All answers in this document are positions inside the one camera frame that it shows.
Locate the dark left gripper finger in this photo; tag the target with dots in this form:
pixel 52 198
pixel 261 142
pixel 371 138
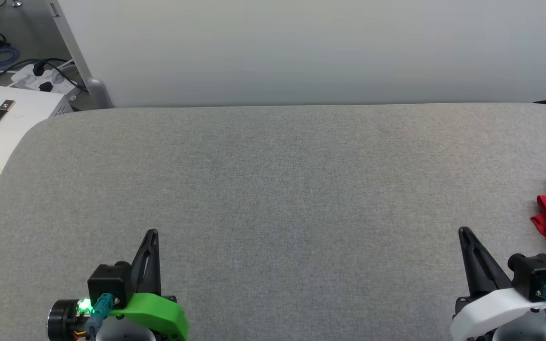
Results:
pixel 156 265
pixel 144 270

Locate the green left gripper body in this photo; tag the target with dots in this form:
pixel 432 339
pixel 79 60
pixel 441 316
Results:
pixel 159 315

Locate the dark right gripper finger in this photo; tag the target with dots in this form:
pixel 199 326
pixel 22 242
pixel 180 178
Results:
pixel 495 277
pixel 474 274

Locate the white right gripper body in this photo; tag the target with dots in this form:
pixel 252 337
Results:
pixel 491 312

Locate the white vented equipment box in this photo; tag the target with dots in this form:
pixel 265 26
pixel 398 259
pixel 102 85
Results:
pixel 17 118

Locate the white power strip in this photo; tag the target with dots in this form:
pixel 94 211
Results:
pixel 40 80

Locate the grey metal partition leg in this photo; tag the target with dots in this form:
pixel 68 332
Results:
pixel 81 57

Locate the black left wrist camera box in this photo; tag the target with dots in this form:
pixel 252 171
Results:
pixel 109 282

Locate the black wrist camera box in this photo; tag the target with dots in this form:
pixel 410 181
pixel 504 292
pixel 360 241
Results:
pixel 109 282
pixel 536 272

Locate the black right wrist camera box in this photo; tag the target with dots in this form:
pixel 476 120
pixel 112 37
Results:
pixel 536 272

